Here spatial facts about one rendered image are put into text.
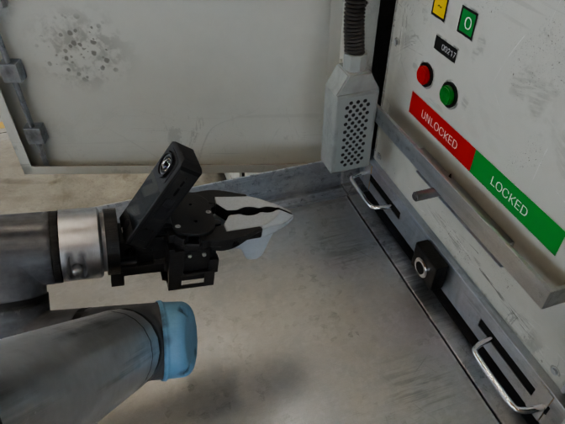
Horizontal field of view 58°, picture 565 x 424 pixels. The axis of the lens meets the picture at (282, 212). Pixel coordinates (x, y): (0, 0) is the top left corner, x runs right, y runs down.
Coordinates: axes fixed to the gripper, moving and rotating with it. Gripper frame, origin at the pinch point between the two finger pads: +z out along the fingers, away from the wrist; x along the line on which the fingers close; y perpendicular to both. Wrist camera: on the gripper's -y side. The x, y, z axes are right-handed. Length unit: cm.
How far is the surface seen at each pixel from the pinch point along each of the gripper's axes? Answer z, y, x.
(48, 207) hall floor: -38, 112, -152
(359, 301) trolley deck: 16.3, 19.9, -0.9
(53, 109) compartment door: -26, 14, -52
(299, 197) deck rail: 16.0, 19.1, -26.8
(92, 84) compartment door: -19, 7, -50
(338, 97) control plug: 14.4, -5.5, -18.6
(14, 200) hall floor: -52, 115, -162
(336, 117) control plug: 14.9, -2.1, -18.6
